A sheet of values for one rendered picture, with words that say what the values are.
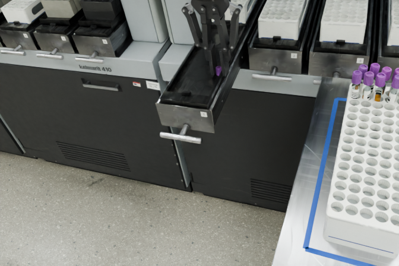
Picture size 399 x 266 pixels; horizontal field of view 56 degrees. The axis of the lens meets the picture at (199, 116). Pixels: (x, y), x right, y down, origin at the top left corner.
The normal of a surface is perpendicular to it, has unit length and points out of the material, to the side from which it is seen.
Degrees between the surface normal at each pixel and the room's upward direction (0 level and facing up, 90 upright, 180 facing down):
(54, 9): 90
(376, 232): 90
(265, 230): 0
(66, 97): 90
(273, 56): 90
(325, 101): 0
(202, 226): 0
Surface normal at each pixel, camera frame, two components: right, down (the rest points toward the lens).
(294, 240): -0.14, -0.73
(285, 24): -0.33, 0.67
